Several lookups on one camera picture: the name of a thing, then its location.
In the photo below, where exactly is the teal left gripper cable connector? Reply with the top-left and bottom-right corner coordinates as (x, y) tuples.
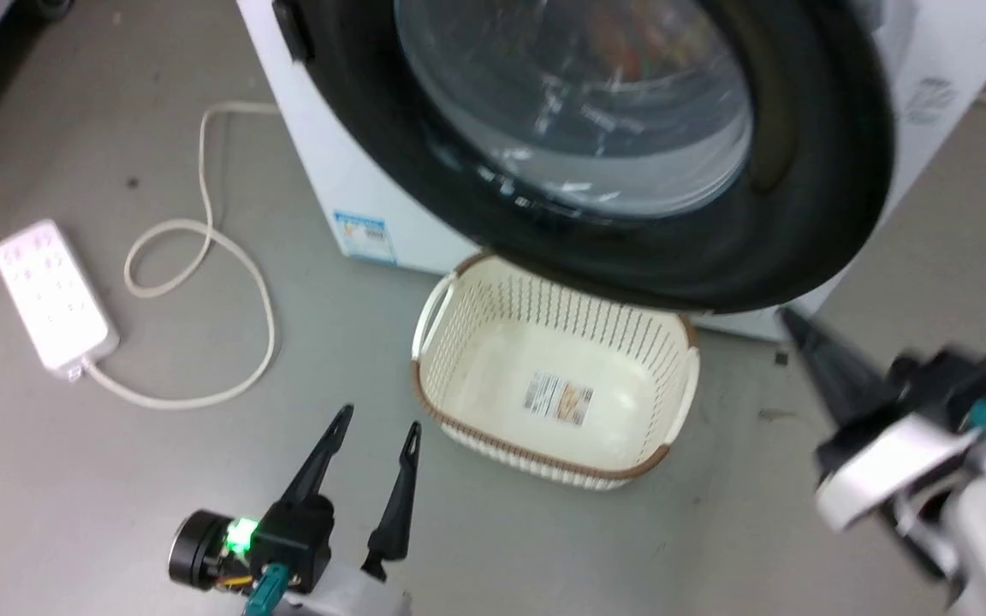
(242, 562), (291, 616)

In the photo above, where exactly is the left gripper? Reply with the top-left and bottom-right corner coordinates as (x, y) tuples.
(169, 404), (423, 616)

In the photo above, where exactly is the black round washing machine door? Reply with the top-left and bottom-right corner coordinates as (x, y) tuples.
(292, 0), (898, 314)

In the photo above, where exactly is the white front-load washing machine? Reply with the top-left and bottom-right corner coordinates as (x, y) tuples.
(236, 0), (986, 343)

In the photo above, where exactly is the blue energy label sticker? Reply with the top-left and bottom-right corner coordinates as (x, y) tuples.
(333, 210), (397, 265)

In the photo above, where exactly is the white power cable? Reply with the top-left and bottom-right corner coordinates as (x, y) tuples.
(82, 101), (282, 411)

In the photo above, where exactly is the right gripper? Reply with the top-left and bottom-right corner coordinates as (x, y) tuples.
(778, 308), (986, 533)

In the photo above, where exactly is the cream plastic laundry basket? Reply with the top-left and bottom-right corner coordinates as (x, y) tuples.
(411, 252), (701, 491)

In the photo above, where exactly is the white power strip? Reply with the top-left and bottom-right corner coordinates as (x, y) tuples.
(0, 219), (121, 382)

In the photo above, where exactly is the barcode sticker label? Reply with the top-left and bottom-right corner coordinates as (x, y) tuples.
(524, 370), (595, 426)

